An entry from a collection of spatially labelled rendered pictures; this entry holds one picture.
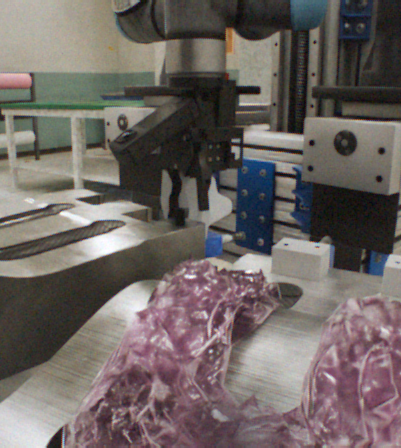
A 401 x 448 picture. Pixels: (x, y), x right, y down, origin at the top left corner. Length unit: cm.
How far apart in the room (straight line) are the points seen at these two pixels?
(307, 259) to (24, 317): 26
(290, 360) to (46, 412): 13
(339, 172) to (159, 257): 30
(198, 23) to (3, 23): 723
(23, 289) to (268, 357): 22
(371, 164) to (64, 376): 48
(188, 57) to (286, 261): 26
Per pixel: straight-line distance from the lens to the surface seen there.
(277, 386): 26
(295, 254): 47
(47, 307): 43
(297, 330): 29
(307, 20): 62
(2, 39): 773
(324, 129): 68
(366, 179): 66
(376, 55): 80
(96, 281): 45
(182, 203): 66
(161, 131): 56
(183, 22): 58
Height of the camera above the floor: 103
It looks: 16 degrees down
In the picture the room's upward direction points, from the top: straight up
